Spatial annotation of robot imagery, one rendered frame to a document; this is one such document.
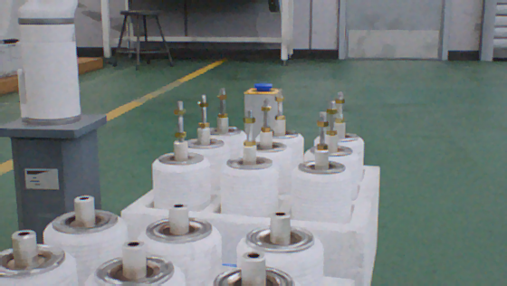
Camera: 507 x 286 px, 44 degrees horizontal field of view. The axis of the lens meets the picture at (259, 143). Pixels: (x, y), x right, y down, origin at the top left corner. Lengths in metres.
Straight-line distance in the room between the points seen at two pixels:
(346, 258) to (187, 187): 0.28
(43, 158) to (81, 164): 0.06
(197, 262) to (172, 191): 0.34
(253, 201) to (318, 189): 0.11
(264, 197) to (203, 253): 0.31
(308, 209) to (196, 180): 0.19
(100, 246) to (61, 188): 0.41
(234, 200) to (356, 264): 0.21
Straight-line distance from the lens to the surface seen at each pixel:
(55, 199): 1.14
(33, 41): 1.12
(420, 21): 6.02
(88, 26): 6.45
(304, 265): 0.66
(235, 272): 0.61
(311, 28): 5.98
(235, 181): 0.98
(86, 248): 0.73
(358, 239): 0.94
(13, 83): 3.94
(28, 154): 1.14
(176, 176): 1.01
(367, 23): 5.97
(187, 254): 0.68
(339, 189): 0.96
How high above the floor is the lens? 0.50
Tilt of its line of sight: 13 degrees down
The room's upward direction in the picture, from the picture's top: straight up
